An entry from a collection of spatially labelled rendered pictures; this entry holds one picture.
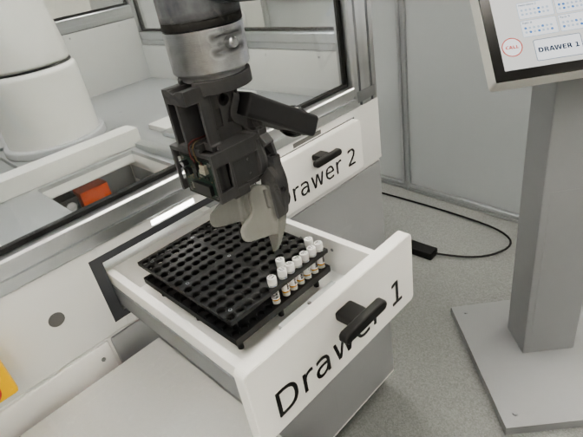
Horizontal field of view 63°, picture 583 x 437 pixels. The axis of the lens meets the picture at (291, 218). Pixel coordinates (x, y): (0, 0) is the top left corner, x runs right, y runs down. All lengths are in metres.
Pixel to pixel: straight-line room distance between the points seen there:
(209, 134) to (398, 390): 1.29
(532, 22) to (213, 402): 0.94
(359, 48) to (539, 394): 1.11
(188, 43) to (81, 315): 0.45
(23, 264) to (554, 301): 1.37
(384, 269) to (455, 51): 1.76
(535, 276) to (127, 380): 1.14
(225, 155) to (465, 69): 1.88
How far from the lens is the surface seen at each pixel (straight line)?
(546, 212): 1.40
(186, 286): 0.65
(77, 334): 0.77
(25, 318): 0.73
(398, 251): 0.61
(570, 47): 1.15
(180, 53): 0.45
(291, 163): 0.88
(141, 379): 0.76
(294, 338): 0.50
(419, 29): 2.36
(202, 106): 0.46
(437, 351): 1.74
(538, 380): 1.66
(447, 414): 1.59
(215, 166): 0.45
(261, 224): 0.52
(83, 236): 0.71
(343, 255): 0.68
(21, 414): 0.80
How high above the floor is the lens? 1.27
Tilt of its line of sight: 30 degrees down
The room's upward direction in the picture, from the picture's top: 10 degrees counter-clockwise
